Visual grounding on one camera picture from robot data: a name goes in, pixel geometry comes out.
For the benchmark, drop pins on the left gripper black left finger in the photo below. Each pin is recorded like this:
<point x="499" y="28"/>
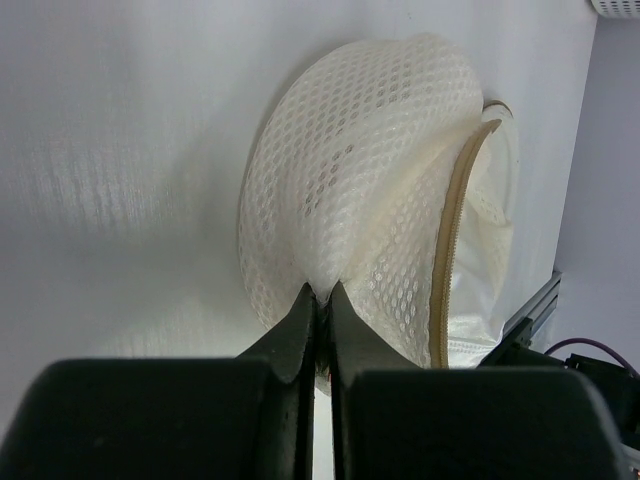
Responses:
<point x="247" y="417"/>

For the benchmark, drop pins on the cream mesh laundry bag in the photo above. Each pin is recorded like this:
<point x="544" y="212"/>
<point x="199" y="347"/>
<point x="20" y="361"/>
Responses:
<point x="384" y="170"/>

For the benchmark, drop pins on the white plastic basket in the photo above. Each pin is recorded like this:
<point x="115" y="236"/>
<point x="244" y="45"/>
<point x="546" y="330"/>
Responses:
<point x="617" y="9"/>

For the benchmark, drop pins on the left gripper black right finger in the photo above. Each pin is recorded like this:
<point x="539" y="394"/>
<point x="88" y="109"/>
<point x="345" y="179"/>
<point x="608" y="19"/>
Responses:
<point x="394" y="420"/>

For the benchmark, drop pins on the right side table rail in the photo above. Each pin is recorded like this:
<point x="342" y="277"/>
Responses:
<point x="515" y="348"/>

